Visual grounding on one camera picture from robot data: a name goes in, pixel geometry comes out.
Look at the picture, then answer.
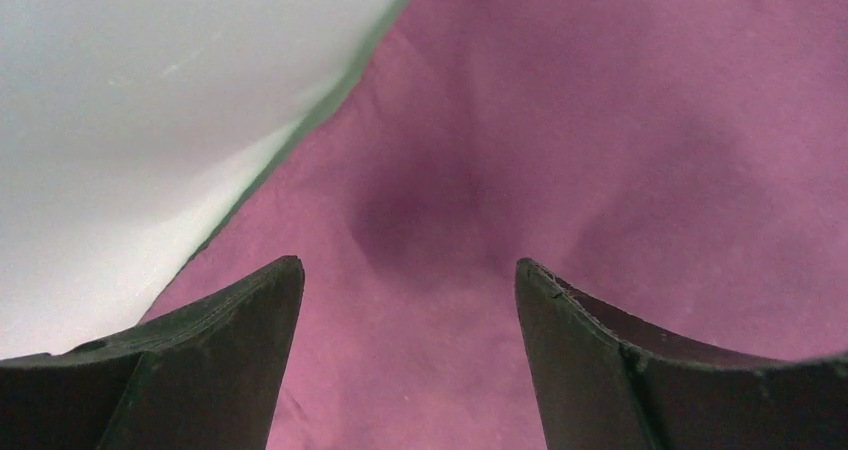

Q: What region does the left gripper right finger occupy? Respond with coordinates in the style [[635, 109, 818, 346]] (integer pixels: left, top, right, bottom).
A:
[[515, 258, 847, 449]]

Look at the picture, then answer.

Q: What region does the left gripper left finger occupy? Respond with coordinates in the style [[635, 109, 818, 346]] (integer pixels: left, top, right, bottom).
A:
[[1, 256, 305, 450]]

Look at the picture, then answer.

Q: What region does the purple cloth wrap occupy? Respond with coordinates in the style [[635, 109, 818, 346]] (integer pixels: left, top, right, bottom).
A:
[[150, 0, 847, 449]]

